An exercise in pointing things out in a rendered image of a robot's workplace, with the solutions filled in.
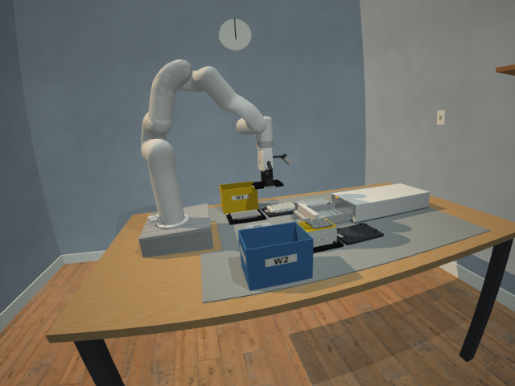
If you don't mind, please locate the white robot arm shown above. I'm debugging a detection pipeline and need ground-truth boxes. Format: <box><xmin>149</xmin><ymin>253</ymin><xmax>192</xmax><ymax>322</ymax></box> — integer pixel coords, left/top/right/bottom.
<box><xmin>141</xmin><ymin>60</ymin><xmax>274</xmax><ymax>229</ymax></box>

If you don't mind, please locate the grey flat mat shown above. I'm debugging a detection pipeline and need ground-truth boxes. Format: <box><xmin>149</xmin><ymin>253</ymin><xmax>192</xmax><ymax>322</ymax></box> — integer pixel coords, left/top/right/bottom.
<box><xmin>200</xmin><ymin>191</ymin><xmax>491</xmax><ymax>303</ymax></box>

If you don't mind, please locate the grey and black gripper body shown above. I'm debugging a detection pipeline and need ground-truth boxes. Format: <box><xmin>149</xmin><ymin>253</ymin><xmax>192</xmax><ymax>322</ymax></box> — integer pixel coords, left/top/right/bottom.
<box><xmin>257</xmin><ymin>147</ymin><xmax>274</xmax><ymax>172</ymax></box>

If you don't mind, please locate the blue bin with label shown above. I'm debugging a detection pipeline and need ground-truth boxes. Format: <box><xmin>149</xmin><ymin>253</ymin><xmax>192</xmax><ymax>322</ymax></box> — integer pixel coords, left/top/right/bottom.
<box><xmin>238</xmin><ymin>222</ymin><xmax>314</xmax><ymax>291</ymax></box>

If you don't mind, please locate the yellow open-top bin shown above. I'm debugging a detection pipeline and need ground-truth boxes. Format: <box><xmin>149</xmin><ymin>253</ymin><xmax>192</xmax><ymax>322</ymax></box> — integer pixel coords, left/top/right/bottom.
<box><xmin>220</xmin><ymin>181</ymin><xmax>258</xmax><ymax>214</ymax></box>

